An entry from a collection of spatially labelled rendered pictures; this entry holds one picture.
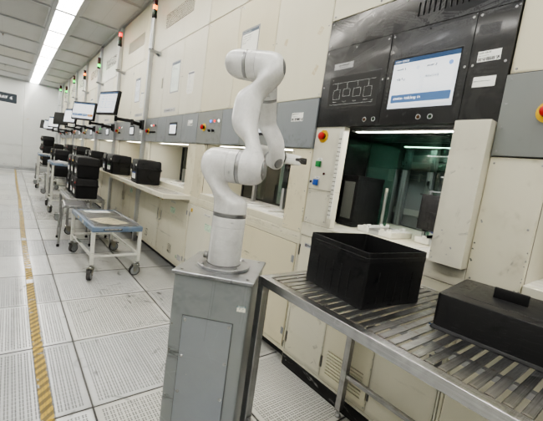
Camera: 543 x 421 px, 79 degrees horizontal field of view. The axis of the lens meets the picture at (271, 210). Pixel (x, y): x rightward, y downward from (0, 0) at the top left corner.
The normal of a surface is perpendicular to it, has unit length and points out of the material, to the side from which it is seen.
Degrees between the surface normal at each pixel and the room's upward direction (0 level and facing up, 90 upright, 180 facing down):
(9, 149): 90
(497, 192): 90
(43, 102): 90
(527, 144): 90
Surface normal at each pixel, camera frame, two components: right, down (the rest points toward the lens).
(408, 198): -0.78, -0.04
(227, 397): -0.12, 0.10
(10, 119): 0.61, 0.18
